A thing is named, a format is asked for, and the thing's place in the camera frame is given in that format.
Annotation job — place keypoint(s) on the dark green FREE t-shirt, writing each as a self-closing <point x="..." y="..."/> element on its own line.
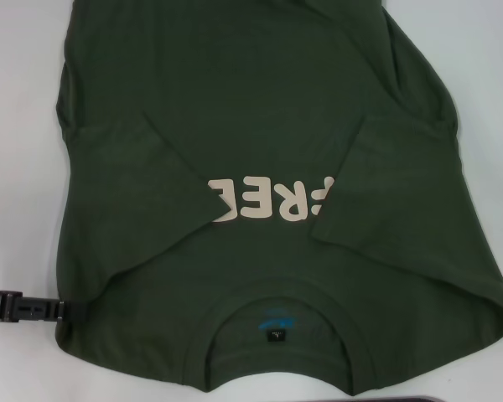
<point x="276" y="125"/>

